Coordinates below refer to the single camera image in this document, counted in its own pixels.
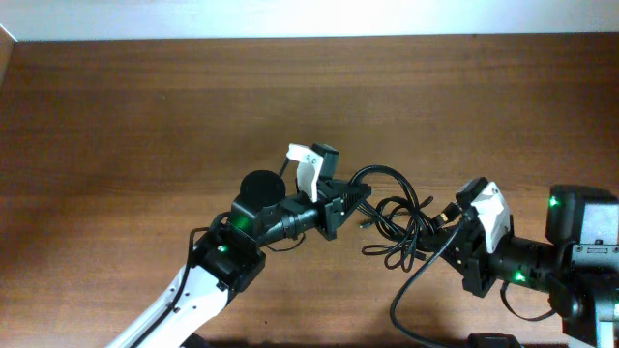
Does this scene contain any black usb cable bundle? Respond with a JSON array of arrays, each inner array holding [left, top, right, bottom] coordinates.
[[348, 164, 463, 273]]

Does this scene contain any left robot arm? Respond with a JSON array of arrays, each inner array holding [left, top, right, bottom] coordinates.
[[110, 170, 371, 348]]

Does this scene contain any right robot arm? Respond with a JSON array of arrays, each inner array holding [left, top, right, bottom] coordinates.
[[420, 178, 618, 347]]

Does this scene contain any left camera cable black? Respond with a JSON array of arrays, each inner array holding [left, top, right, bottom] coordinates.
[[109, 170, 286, 347]]

